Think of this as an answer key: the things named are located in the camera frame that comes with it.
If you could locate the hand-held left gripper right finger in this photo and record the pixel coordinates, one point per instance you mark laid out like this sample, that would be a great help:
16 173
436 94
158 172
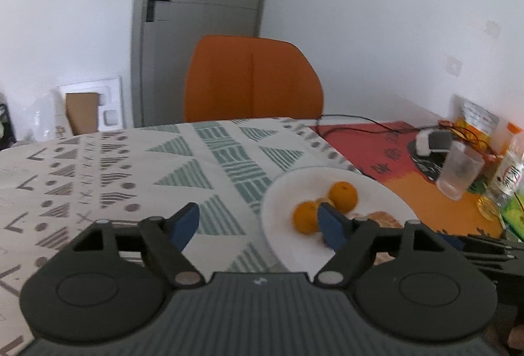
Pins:
331 227

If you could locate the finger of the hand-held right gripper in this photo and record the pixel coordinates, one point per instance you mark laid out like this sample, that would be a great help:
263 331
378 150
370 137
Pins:
499 266
483 243

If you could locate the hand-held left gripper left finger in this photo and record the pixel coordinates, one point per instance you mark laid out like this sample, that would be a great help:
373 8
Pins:
186 223

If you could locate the large orange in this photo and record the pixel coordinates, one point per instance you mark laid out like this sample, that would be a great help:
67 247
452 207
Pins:
344 196
306 217

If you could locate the peeled pomelo segment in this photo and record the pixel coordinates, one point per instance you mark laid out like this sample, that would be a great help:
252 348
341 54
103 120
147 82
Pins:
378 218

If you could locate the white plate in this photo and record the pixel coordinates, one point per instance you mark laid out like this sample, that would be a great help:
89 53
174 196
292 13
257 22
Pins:
294 184

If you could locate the yellow translucent object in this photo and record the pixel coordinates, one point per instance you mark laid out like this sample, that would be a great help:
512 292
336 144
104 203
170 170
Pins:
489 207

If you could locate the green packet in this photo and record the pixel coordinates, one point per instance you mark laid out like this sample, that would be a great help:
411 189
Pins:
516 214

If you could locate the clear plastic cup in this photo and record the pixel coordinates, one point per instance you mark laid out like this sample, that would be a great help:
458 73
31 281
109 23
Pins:
458 171

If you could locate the clear bottle orange cap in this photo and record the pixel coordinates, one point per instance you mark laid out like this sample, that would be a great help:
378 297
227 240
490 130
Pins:
509 167

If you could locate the red and orange table mat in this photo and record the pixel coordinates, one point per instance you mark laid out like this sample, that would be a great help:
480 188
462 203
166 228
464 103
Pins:
368 151

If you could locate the patterned white tablecloth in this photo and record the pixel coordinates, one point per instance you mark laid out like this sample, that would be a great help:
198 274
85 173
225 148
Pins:
123 159

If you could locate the white foam packaging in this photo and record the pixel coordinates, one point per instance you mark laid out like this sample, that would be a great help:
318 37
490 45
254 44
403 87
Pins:
111 94

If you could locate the orange chair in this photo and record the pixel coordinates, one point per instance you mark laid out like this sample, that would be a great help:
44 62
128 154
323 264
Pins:
254 81

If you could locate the white plastic bag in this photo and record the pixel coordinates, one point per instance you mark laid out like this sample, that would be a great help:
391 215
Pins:
41 116

